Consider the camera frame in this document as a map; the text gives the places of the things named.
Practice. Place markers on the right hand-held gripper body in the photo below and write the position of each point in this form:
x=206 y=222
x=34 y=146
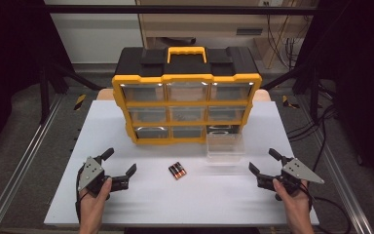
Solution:
x=293 y=174

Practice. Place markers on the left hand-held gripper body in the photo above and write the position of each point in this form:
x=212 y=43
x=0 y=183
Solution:
x=91 y=172

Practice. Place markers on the clear plastic drawer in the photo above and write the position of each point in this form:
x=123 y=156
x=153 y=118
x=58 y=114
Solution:
x=224 y=151

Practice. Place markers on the pack of black orange batteries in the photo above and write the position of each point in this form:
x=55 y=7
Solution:
x=177 y=170

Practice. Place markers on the yellow black drawer organizer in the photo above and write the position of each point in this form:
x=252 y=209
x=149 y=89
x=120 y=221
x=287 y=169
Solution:
x=188 y=70

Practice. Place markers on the person's right hand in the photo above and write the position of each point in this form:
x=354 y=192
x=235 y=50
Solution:
x=292 y=203

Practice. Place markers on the person's left hand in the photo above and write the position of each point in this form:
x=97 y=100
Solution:
x=94 y=201

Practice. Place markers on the black yellow hazard tape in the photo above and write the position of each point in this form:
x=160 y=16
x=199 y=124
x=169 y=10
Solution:
x=80 y=101
x=289 y=102

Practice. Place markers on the black metal stand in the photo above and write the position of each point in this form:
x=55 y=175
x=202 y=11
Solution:
x=50 y=87
x=308 y=87

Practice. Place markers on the black curtain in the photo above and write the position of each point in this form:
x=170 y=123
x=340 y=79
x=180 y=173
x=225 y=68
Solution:
x=354 y=65
x=13 y=48

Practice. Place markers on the light wooden cabinet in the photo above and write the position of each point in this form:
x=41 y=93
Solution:
x=207 y=22

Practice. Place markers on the black metal crossbar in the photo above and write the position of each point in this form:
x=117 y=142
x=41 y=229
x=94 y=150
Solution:
x=175 y=9

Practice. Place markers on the aluminium frame rail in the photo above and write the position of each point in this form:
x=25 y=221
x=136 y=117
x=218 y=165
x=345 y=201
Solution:
x=19 y=162
x=341 y=172

